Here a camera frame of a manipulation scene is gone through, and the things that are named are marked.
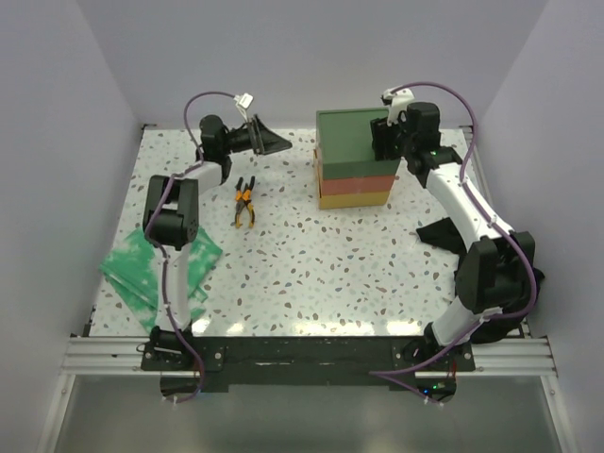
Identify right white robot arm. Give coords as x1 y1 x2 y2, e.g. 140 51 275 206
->
370 93 539 371

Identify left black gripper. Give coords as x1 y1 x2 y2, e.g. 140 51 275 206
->
221 115 293 157

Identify green drawer box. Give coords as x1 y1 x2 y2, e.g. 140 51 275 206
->
316 108 400 179

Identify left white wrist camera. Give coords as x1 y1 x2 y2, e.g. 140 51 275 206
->
233 92 254 122

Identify orange drawer box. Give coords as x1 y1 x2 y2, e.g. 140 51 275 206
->
313 149 395 196

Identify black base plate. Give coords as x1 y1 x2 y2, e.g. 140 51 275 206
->
141 330 475 397

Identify orange black pliers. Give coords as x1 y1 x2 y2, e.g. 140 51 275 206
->
234 176 256 228

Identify aluminium rail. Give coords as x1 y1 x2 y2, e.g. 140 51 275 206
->
61 337 557 377

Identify green white cloth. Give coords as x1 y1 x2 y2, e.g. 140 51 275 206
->
100 229 222 332

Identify yellow drawer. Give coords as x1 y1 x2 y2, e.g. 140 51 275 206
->
318 192 390 210

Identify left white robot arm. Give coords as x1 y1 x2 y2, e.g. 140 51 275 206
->
143 115 293 370

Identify black cloth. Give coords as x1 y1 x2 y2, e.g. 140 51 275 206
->
416 217 536 344

